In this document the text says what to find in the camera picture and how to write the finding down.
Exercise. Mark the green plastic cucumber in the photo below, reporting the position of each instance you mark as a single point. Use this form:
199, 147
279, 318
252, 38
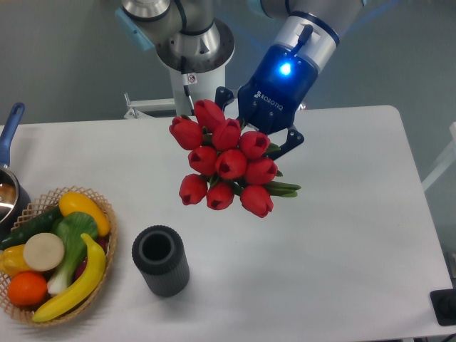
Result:
41, 223

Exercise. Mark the white frame at right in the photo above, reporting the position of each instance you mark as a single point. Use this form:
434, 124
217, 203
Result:
443, 161

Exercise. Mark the dark grey ribbed vase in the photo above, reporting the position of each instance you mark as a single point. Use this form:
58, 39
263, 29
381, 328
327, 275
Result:
159, 254

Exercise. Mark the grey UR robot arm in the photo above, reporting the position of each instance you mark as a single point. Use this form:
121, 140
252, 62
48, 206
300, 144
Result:
195, 46

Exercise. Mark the orange plastic fruit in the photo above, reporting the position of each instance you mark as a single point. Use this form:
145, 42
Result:
27, 289

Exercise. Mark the red tulip bouquet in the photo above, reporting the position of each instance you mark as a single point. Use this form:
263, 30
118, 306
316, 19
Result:
227, 162

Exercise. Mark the yellow plastic banana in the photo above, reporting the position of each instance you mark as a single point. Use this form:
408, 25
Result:
80, 290

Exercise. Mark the yellow plastic bell pepper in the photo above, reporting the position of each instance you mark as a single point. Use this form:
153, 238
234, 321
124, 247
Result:
13, 262

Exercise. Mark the blue handled saucepan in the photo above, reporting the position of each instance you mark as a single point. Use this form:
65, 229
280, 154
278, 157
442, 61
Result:
14, 198

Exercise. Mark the green white bok choy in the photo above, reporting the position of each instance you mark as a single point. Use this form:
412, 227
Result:
69, 230

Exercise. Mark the woven wicker basket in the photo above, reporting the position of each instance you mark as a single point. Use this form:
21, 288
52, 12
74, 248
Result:
42, 204

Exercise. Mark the yellow plastic squash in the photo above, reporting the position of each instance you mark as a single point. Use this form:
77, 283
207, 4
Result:
72, 202

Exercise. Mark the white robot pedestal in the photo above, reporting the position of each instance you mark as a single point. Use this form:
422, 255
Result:
185, 87

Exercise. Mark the black device at edge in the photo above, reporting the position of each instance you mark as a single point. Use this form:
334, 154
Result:
443, 303

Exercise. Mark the beige round disc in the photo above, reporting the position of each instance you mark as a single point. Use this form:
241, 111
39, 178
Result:
43, 252

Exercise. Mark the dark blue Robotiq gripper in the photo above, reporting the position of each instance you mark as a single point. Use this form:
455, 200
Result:
272, 96

